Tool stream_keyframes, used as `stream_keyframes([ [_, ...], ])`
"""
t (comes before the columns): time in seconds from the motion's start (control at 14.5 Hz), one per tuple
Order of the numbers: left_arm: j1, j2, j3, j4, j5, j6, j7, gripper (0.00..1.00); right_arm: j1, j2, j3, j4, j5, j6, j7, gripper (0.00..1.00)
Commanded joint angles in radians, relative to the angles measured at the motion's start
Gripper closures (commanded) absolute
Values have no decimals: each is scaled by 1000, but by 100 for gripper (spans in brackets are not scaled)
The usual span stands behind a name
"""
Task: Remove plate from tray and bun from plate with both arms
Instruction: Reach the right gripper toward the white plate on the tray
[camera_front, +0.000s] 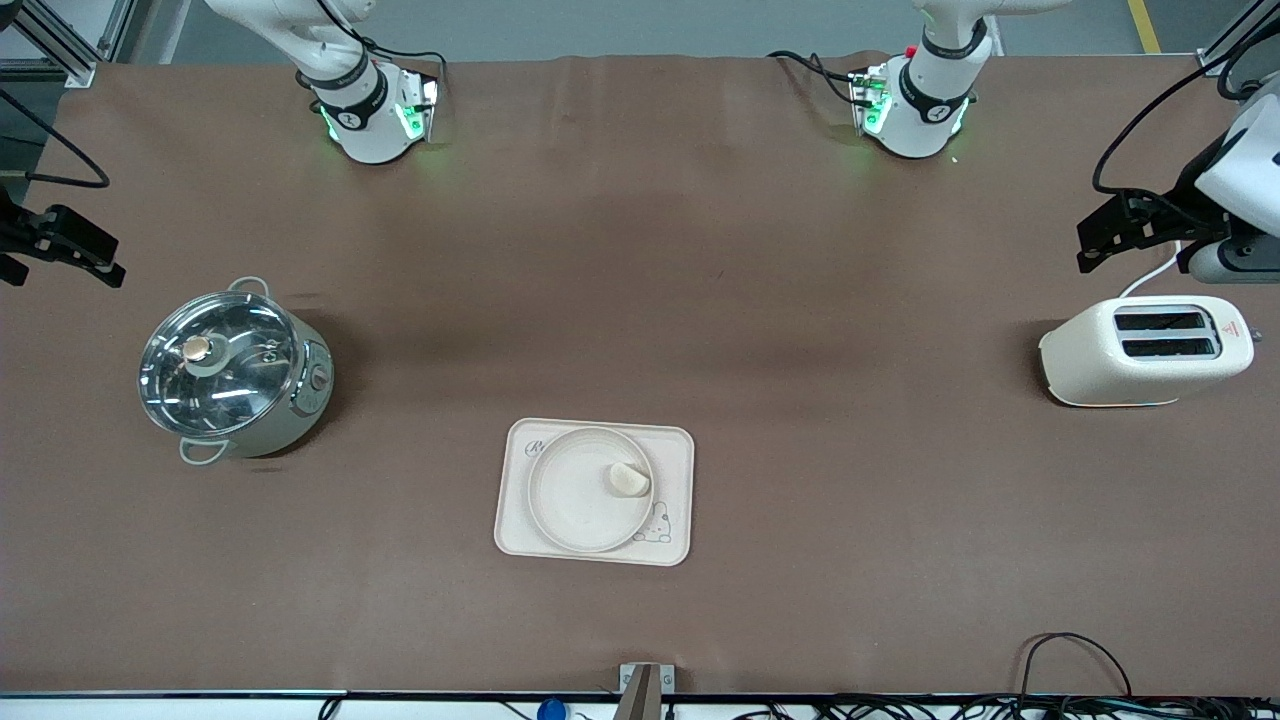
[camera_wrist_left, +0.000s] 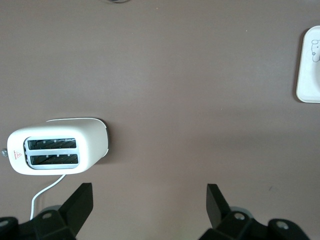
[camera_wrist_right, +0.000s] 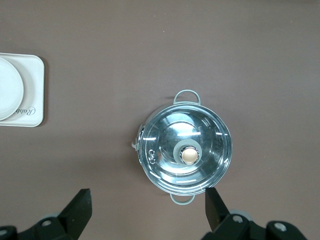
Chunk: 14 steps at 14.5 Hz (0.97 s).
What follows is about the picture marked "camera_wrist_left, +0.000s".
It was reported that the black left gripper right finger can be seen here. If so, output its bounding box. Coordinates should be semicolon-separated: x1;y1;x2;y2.
199;183;270;240

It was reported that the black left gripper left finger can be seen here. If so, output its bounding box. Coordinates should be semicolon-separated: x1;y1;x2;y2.
17;182;94;240

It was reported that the white two-slot toaster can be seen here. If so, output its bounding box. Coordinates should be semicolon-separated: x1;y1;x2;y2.
0;116;111;176

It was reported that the cream rectangular rabbit tray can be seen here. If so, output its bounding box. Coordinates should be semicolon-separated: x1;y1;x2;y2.
295;24;320;104

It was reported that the white toaster power cable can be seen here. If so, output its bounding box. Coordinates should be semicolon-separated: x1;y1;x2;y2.
29;174;67;221

